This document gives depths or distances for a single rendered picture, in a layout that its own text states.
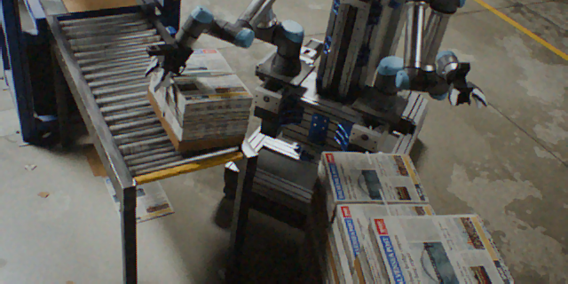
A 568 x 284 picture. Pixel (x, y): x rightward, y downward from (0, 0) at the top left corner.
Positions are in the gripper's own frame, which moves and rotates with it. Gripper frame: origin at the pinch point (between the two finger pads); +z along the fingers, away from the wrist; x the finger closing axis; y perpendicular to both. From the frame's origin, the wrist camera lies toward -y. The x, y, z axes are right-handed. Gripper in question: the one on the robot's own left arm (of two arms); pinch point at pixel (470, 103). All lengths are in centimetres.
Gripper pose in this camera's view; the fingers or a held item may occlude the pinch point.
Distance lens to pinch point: 210.9
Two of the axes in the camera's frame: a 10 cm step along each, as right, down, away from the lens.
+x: -10.0, 0.0, -0.2
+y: -0.1, 7.9, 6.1
